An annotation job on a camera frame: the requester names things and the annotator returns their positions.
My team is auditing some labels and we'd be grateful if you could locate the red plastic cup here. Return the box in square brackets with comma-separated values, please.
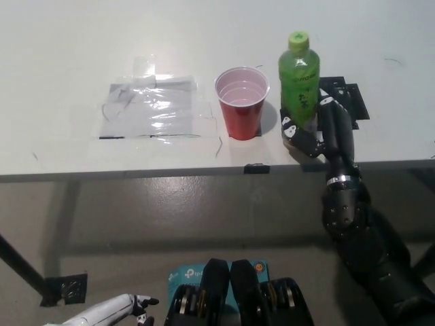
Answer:
[213, 67, 272, 141]

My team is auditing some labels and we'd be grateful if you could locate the green tea plastic bottle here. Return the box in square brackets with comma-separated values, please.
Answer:
[277, 32, 321, 130]

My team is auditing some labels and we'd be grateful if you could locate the black table leg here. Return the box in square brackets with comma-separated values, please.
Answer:
[0, 234, 57, 306]

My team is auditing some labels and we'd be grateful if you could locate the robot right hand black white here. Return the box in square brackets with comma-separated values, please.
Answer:
[280, 87, 363, 186]

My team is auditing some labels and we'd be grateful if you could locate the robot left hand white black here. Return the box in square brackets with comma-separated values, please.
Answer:
[66, 293, 160, 326]

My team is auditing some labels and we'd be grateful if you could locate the small black tape strip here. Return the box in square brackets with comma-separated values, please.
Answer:
[243, 162, 271, 175]

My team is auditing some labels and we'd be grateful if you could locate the teal tp-link box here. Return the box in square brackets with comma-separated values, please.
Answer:
[167, 260, 271, 306]

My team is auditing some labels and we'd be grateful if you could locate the black tape square patch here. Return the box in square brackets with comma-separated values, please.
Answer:
[317, 76, 370, 131]

